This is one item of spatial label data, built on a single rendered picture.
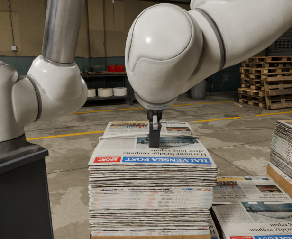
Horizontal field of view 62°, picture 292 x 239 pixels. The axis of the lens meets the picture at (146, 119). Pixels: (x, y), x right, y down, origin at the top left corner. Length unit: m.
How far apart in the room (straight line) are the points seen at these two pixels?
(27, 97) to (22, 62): 6.31
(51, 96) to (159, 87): 0.55
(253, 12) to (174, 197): 0.40
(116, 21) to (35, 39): 2.17
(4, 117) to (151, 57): 0.56
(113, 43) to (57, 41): 6.48
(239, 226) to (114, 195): 0.37
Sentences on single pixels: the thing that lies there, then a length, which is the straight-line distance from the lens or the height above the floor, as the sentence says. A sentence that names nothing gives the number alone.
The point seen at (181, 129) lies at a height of 1.06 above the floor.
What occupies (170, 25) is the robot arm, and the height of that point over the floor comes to 1.32.
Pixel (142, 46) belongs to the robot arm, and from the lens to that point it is 0.29.
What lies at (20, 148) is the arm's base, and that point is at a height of 1.02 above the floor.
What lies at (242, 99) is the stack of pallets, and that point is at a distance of 7.51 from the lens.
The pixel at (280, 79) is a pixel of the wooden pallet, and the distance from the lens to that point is 7.19.
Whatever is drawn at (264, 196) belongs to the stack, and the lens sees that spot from 0.96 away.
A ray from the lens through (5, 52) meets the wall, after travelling 7.16.
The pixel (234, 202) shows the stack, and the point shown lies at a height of 0.83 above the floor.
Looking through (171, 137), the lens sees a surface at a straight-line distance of 0.72.
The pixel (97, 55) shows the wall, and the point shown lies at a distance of 7.08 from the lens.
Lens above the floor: 1.29
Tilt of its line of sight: 14 degrees down
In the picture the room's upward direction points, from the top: straight up
